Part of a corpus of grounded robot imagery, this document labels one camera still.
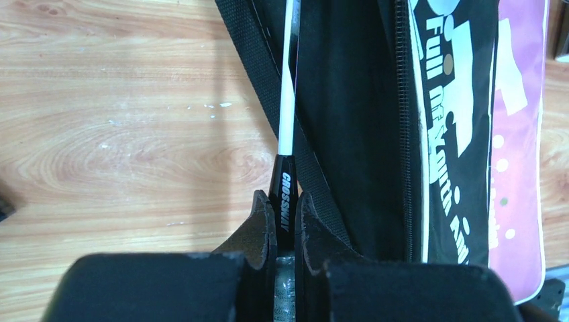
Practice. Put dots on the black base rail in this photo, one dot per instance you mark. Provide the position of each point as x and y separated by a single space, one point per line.
550 304

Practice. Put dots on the pink racket cover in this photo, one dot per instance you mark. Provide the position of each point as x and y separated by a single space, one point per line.
515 238

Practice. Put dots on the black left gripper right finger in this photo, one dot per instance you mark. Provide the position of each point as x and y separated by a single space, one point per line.
335 283

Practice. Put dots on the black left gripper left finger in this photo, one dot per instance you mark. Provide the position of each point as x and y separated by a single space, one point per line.
234 282

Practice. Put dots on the black racket cover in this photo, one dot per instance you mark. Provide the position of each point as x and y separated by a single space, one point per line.
393 122

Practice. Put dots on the black silver racket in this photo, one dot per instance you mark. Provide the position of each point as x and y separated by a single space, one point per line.
283 192

